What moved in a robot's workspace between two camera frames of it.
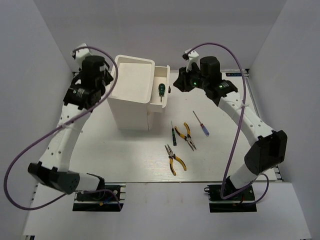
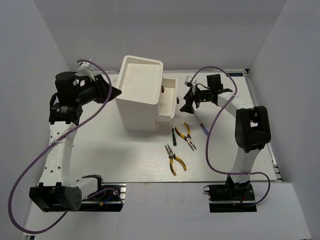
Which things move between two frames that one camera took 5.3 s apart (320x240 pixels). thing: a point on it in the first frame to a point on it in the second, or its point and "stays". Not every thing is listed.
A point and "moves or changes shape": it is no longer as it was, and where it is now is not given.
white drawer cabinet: x=142 y=89 moves or changes shape
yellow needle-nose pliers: x=187 y=138 stays
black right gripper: x=182 y=81 to x=188 y=106
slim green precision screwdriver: x=174 y=139 stays
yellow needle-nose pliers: x=172 y=156 stays
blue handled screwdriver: x=204 y=128 stays
